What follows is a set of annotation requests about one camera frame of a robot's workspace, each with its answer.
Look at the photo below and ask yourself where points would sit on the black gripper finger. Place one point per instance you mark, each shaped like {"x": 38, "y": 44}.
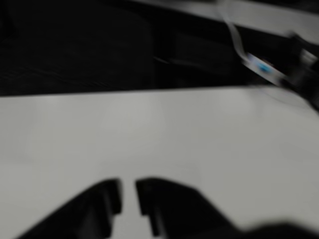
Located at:
{"x": 179, "y": 211}
{"x": 82, "y": 214}

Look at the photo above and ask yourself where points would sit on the white device with blue light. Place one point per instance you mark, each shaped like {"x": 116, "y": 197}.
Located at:
{"x": 263, "y": 67}

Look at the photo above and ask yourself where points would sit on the grey table with dark frame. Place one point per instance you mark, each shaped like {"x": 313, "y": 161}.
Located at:
{"x": 264, "y": 17}

